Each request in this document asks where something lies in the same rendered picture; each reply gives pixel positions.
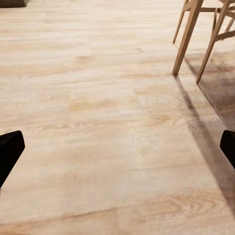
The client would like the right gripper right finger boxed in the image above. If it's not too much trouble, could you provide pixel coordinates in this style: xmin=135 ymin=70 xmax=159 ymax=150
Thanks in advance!
xmin=220 ymin=130 xmax=235 ymax=169

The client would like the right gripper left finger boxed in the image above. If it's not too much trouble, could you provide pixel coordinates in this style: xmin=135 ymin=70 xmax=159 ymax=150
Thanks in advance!
xmin=0 ymin=130 xmax=25 ymax=188

